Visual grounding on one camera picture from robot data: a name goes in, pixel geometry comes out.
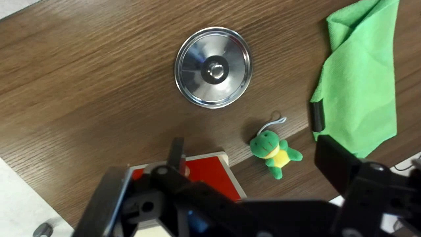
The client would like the red drawer with wooden knob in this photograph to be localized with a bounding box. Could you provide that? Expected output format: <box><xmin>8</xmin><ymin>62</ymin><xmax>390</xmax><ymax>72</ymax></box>
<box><xmin>131</xmin><ymin>154</ymin><xmax>248</xmax><ymax>205</ymax></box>

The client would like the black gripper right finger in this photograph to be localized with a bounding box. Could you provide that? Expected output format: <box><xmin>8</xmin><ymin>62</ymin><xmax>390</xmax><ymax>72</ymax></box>
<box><xmin>310</xmin><ymin>101</ymin><xmax>421</xmax><ymax>208</ymax></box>

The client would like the green cloth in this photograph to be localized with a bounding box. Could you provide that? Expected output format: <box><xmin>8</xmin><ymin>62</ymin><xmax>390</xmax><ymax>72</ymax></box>
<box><xmin>310</xmin><ymin>0</ymin><xmax>402</xmax><ymax>160</ymax></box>

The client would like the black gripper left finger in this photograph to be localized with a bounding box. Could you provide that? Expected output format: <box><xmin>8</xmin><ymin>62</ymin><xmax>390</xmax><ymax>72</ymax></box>
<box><xmin>73</xmin><ymin>137</ymin><xmax>187</xmax><ymax>237</ymax></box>

